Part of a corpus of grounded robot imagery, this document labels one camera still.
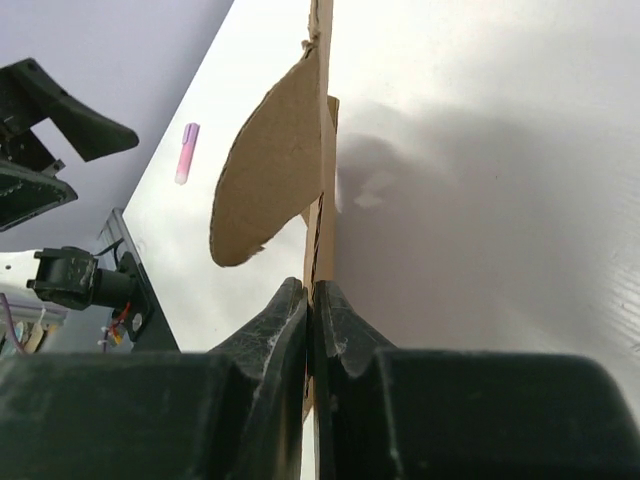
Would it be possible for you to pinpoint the pink highlighter pen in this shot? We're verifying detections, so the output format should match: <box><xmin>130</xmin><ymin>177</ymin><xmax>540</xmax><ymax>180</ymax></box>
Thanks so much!
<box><xmin>174</xmin><ymin>122</ymin><xmax>200</xmax><ymax>185</ymax></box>

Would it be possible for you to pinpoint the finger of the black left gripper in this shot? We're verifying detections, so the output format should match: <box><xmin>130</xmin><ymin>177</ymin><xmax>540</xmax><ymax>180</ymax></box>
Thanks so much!
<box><xmin>1</xmin><ymin>164</ymin><xmax>78</xmax><ymax>231</ymax></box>
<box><xmin>9</xmin><ymin>58</ymin><xmax>139</xmax><ymax>162</ymax></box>

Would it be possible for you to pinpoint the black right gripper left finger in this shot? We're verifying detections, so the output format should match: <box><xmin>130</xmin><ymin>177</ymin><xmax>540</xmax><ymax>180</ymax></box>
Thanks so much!
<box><xmin>1</xmin><ymin>278</ymin><xmax>306</xmax><ymax>479</ymax></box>

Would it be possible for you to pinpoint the brown cardboard box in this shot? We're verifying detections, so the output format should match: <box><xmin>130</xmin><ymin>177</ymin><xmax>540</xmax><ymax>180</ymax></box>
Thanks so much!
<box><xmin>208</xmin><ymin>0</ymin><xmax>341</xmax><ymax>414</ymax></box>

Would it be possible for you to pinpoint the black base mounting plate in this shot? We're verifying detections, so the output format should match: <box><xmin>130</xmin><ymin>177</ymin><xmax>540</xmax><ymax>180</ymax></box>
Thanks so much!
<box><xmin>97</xmin><ymin>208</ymin><xmax>181</xmax><ymax>354</ymax></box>

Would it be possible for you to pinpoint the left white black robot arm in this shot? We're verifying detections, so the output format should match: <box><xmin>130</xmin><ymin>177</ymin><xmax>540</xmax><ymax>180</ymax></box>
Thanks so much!
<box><xmin>1</xmin><ymin>58</ymin><xmax>153</xmax><ymax>343</ymax></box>

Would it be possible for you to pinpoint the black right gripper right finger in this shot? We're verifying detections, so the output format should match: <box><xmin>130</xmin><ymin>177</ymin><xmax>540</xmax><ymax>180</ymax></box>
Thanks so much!
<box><xmin>312</xmin><ymin>281</ymin><xmax>639</xmax><ymax>479</ymax></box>

